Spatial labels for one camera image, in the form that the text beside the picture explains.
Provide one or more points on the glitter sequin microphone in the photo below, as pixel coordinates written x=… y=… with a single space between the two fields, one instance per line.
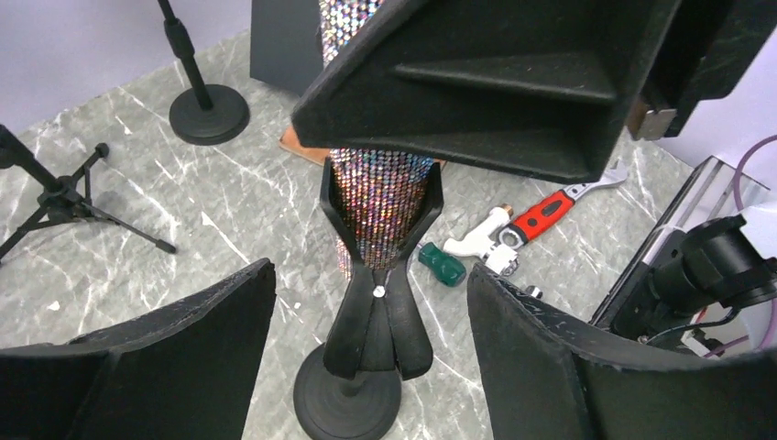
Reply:
x=379 y=191

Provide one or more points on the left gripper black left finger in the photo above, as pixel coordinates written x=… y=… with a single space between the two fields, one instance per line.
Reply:
x=184 y=371

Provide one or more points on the white plastic faucet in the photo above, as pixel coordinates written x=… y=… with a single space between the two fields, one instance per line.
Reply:
x=497 y=257

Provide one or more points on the black clip stand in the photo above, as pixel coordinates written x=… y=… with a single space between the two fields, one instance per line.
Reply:
x=349 y=387

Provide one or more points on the black tripod microphone stand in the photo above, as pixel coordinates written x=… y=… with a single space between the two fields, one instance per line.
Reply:
x=66 y=199

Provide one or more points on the green handle screwdriver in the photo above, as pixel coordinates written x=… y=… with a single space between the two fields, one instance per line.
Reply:
x=447 y=269

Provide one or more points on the chrome pipe fitting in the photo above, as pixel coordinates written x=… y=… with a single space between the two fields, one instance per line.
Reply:
x=533 y=291

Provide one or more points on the red handle adjustable wrench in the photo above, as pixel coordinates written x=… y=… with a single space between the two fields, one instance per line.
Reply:
x=546 y=213

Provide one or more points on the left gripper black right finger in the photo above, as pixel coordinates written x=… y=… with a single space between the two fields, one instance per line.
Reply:
x=549 y=375

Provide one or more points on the black shock-mount stand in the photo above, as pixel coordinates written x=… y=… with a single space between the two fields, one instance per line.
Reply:
x=205 y=114

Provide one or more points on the dark rack unit, blue front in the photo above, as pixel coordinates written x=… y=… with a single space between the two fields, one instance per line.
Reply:
x=285 y=43

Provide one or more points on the brown wooden board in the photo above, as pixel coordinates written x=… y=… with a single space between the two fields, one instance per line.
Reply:
x=289 y=141

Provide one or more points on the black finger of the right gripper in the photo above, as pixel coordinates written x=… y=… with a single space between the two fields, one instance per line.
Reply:
x=534 y=88
x=706 y=51

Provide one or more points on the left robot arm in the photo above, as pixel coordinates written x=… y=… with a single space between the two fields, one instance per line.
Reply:
x=712 y=263

